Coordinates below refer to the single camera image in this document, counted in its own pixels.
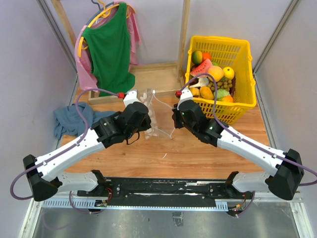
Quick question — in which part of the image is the wooden clothes rack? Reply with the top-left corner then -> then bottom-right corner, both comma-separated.
51,0 -> 190,105

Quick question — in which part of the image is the orange peach toy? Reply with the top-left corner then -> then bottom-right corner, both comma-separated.
208,65 -> 224,82

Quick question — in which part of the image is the white garlic toy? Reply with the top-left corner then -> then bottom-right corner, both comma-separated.
189,77 -> 210,88

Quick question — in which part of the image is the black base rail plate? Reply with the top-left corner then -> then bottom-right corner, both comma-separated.
77,177 -> 251,209

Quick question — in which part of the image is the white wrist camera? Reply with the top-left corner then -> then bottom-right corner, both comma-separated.
117,90 -> 139,107
175,88 -> 193,105

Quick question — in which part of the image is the yellow clothes hanger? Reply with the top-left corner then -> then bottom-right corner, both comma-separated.
78,1 -> 136,58

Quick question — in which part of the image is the green orange mango toy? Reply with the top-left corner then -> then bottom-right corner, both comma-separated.
191,50 -> 203,65

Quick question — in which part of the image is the clear polka dot zip bag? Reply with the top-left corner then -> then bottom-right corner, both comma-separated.
138,89 -> 175,140

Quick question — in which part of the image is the watermelon slice toy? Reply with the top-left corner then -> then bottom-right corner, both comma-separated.
190,59 -> 212,77

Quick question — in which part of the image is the green cabbage toy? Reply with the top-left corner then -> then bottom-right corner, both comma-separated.
213,89 -> 230,100

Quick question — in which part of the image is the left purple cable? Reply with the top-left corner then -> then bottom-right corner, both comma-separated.
9,88 -> 122,214

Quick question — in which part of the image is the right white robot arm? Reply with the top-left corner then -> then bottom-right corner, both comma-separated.
172,100 -> 304,200

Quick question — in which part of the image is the yellow plastic basket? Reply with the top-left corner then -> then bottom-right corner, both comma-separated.
185,36 -> 257,124

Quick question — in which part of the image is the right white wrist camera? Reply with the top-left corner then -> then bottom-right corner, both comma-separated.
175,88 -> 193,105

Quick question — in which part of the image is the yellow lemon toy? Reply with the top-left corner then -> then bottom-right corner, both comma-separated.
223,66 -> 235,80

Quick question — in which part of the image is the blue crumpled cloth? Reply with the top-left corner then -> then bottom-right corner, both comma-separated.
53,102 -> 115,139

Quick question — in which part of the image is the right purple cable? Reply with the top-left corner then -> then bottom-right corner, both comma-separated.
179,73 -> 317,216

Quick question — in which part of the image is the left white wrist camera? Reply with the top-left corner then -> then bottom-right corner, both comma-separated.
117,90 -> 139,107

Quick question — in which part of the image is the grey clothes hanger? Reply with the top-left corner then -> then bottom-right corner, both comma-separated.
90,0 -> 114,10

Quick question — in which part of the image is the orange tangerine toy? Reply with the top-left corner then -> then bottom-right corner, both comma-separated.
202,53 -> 212,61

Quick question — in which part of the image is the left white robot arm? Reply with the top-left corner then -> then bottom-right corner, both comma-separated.
23,102 -> 151,201

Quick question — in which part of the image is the pink shirt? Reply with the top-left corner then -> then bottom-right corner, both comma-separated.
74,13 -> 140,90

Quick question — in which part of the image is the purple cable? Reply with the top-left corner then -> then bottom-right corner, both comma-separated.
179,73 -> 317,216
9,88 -> 122,214

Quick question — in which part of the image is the green tank top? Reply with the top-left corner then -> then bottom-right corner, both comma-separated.
82,2 -> 135,97

